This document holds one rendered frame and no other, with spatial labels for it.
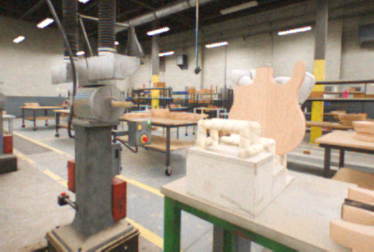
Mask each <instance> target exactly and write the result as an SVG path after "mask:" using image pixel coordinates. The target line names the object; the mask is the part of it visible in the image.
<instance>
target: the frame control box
mask: <svg viewBox="0 0 374 252"><path fill-rule="evenodd" d="M148 120H149V119H135V120H129V121H128V144H126V143H125V142H123V141H122V140H120V139H114V141H113V144H116V140H118V141H120V142H121V143H122V144H124V146H126V147H127V148H128V149H130V150H131V151H132V152H134V153H137V152H138V147H139V146H145V145H148V144H151V120H149V121H150V123H149V125H150V128H149V129H148ZM138 121H141V124H138ZM138 126H141V127H142V128H141V129H138ZM144 137H148V141H147V142H144V140H143V138H144ZM129 146H133V147H135V148H136V151H135V150H133V149H132V148H130V147H129Z"/></svg>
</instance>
